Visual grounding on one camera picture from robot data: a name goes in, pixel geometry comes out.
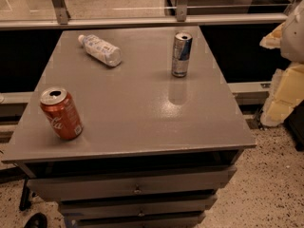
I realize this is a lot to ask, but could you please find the black shoe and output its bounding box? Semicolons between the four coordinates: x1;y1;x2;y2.
24;213;48;228

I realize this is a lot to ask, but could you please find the metal railing frame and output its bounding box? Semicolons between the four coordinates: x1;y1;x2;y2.
0;0;299;93

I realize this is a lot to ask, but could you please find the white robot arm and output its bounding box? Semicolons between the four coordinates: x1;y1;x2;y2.
259;5;304;127

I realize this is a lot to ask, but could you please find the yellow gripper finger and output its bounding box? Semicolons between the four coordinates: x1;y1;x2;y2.
259;23;284;49
260;63;304;127

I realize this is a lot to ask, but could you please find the clear plastic water bottle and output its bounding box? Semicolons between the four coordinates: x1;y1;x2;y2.
78;34;122;67

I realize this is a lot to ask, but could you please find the black caster leg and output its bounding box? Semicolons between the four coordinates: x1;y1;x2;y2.
19;179;31;211

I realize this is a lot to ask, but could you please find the red coke can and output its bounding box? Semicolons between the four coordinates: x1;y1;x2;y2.
40;86;83;140

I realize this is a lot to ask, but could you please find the silver blue redbull can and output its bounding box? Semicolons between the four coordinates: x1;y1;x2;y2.
171;31;193;77

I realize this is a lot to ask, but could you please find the grey drawer cabinet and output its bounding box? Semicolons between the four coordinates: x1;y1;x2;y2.
4;28;255;228

